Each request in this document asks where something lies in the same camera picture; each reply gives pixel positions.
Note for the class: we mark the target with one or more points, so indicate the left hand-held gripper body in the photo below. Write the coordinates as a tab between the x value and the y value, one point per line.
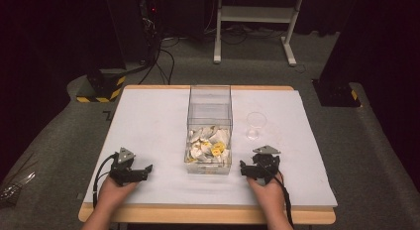
123	167

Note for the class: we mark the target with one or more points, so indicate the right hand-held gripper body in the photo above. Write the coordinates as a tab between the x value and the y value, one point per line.
265	164

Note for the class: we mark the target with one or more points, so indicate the person's left hand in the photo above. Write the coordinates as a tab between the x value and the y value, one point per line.
114	193

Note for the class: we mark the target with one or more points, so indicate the person's right hand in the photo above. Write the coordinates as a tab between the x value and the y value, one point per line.
269	195

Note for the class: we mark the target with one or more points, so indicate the pile of white yellow pieces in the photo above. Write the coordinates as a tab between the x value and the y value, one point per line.
208	144

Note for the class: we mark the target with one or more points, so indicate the clear plastic cup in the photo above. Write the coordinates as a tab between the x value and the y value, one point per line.
256	122

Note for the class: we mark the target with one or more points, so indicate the white table mat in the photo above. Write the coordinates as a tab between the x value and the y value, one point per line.
155	124

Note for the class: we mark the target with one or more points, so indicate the wooden table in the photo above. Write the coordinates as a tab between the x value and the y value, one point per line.
204	215

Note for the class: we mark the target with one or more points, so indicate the clear plastic box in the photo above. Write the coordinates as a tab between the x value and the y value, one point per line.
209	107

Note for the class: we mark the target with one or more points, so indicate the black yellow striped stand base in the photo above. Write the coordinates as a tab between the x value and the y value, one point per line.
105	88

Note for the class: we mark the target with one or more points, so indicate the black stand base yellow mark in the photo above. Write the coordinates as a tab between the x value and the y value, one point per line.
335	92

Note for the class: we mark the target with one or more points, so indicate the dark equipment rack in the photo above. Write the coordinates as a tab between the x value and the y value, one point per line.
148	22

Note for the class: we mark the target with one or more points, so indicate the white metal stand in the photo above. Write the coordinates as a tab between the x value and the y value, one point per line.
256	14

